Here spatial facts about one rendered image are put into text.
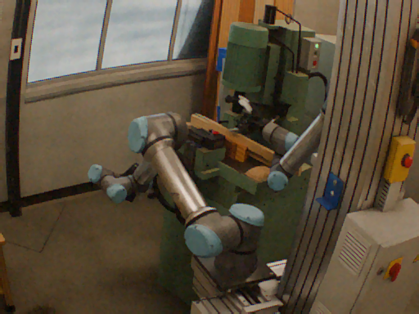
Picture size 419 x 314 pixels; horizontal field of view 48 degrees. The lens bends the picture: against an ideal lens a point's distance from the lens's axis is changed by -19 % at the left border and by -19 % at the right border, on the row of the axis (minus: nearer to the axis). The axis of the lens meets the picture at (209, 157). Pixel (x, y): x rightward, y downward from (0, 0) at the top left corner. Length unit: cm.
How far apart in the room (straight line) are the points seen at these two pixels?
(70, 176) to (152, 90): 85
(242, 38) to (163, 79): 162
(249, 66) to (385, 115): 109
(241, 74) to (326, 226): 99
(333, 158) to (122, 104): 236
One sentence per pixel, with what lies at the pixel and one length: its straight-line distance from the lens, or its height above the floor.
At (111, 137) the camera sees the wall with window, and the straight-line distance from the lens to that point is 383.
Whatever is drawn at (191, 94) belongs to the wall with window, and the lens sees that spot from 414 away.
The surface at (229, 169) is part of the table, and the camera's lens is 242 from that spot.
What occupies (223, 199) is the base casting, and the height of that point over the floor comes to 74.
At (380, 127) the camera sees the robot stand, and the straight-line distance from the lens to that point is 146.
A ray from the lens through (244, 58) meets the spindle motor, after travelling 240.
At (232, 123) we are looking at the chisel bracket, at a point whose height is 103.
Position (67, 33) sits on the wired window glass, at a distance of 343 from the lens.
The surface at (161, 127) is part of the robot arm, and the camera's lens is 187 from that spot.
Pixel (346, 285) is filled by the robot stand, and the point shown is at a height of 104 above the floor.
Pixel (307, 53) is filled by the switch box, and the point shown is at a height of 141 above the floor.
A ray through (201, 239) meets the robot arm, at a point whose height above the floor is 101.
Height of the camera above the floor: 192
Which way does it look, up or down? 24 degrees down
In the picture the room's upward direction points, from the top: 9 degrees clockwise
